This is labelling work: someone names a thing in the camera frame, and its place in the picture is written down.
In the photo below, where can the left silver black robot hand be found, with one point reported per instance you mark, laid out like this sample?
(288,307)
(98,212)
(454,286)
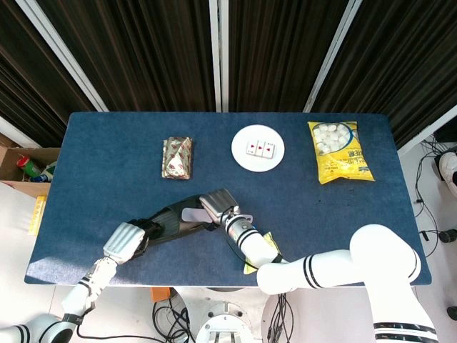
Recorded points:
(123,243)

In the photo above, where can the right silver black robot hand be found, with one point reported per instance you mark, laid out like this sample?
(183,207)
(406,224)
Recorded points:
(219,202)

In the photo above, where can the black rubber slipper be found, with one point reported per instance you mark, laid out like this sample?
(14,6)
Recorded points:
(171,223)

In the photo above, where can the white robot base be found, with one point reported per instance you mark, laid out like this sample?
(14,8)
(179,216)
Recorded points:
(228,314)

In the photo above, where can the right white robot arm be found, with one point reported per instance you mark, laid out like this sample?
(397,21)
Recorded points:
(375,257)

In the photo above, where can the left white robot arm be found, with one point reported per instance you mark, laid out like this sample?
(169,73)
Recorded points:
(76,300)

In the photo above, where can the white round plate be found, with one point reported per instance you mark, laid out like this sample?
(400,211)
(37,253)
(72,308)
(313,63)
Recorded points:
(242,160)

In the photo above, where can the gold foil snack pack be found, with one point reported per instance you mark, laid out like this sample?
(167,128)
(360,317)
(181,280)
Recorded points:
(177,157)

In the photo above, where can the orange small object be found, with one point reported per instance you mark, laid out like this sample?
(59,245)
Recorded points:
(160,293)

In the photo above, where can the crumpled yellow-green wrapper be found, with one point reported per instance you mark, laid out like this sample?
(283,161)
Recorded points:
(270,241)

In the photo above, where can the blue fabric table mat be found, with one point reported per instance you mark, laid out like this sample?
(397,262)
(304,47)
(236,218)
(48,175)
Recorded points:
(107,178)

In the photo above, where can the yellow flat strip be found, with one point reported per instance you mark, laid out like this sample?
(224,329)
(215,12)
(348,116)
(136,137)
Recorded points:
(37,214)

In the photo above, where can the blue white bottle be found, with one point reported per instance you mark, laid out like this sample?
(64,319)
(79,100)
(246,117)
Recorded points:
(46,173)

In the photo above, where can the green snack can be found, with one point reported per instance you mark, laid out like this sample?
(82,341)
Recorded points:
(28,166)

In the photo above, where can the yellow bag of white candies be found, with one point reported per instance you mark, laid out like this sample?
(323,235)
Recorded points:
(342,160)

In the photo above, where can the brown cardboard box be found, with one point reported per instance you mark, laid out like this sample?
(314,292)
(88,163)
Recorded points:
(10,160)

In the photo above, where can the dark ribbed partition screen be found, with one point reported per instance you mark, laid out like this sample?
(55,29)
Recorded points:
(403,64)
(150,53)
(278,53)
(21,89)

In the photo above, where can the white sneaker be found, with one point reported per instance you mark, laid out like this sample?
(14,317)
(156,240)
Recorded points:
(449,166)

